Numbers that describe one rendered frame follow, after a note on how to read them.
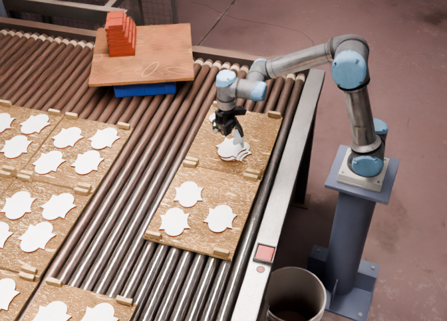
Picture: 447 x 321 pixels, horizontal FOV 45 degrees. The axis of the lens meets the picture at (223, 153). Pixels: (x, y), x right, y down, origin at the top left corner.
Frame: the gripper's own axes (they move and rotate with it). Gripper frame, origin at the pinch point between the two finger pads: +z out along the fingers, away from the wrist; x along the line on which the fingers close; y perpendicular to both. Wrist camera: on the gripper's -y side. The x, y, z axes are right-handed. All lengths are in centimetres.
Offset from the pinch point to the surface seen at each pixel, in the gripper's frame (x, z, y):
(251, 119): -6.1, 7.3, -22.5
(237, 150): 3.6, 4.3, -0.1
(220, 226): 23.4, 6.2, 34.8
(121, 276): 9, 9, 73
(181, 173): -7.6, 7.2, 23.0
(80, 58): -112, 10, -8
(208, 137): -13.5, 7.3, -0.9
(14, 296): -12, 6, 102
